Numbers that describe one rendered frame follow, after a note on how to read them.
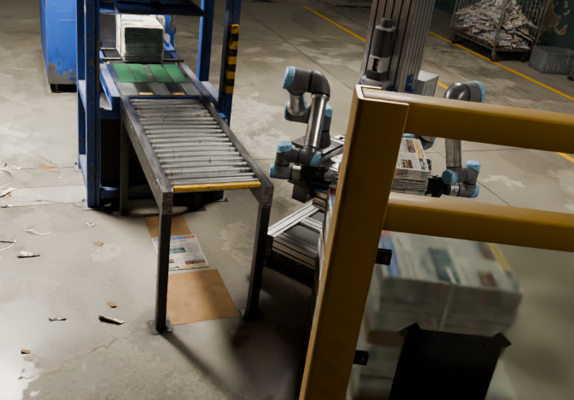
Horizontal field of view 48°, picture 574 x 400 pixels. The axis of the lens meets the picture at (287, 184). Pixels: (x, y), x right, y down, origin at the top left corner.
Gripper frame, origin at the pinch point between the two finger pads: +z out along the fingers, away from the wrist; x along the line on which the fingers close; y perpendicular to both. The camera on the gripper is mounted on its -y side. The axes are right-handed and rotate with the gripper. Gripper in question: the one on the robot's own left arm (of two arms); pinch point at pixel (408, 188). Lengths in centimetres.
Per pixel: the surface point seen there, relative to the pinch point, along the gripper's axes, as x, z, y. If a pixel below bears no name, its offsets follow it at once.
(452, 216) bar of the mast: 196, 45, 42
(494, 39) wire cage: -660, -277, 83
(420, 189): 26.6, 1.6, 6.6
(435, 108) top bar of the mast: 200, 53, 62
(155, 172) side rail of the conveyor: 2, 126, -4
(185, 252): -68, 113, -71
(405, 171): 29.6, 10.9, 14.9
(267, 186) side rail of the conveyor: 5, 71, -5
